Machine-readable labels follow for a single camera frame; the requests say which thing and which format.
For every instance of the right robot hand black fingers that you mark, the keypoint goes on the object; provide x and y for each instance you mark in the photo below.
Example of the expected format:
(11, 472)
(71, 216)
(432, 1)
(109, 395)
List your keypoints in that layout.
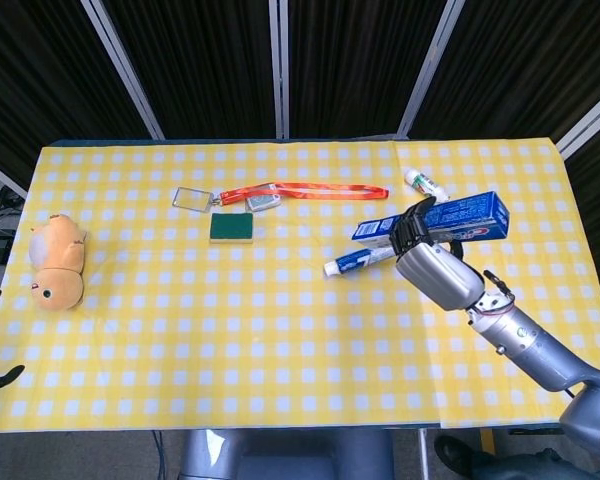
(437, 275)

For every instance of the blue white toothpaste box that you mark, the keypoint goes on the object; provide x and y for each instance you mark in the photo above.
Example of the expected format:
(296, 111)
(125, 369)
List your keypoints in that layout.
(470, 217)

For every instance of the blue white toothpaste tube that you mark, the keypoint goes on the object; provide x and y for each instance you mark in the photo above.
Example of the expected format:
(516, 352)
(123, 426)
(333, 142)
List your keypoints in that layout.
(355, 261)

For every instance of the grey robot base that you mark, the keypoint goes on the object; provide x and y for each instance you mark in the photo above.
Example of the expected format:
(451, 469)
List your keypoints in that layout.
(285, 455)

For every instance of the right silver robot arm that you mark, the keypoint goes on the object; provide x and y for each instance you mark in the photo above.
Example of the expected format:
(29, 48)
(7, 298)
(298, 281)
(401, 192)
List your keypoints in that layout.
(545, 355)

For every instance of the orange plush toy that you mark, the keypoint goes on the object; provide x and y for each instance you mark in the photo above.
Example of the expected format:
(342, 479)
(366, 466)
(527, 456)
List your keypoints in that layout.
(60, 260)

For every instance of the small white tube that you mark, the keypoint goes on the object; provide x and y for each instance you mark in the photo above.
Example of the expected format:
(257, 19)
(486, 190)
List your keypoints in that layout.
(425, 184)

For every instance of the narrow yellow checked tablecloth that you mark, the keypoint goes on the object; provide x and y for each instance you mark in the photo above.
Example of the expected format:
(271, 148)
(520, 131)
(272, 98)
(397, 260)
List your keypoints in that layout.
(555, 200)

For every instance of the black shoe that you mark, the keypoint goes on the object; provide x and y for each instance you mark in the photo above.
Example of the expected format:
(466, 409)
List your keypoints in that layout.
(457, 450)

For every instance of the small grey card device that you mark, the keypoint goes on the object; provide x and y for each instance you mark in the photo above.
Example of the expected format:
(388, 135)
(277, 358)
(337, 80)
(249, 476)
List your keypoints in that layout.
(262, 202)

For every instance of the green yellow sponge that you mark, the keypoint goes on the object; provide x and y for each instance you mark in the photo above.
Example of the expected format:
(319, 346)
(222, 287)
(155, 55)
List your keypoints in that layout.
(231, 226)

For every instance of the large yellow checked tablecloth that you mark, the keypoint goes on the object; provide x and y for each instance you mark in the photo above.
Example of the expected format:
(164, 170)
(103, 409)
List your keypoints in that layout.
(205, 325)

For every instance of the clear badge holder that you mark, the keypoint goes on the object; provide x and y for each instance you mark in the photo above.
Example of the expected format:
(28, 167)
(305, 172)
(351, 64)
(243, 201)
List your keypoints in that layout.
(190, 198)

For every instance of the white partition frame post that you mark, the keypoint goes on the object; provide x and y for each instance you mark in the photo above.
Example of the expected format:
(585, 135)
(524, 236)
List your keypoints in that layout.
(2, 175)
(125, 70)
(279, 70)
(587, 122)
(427, 70)

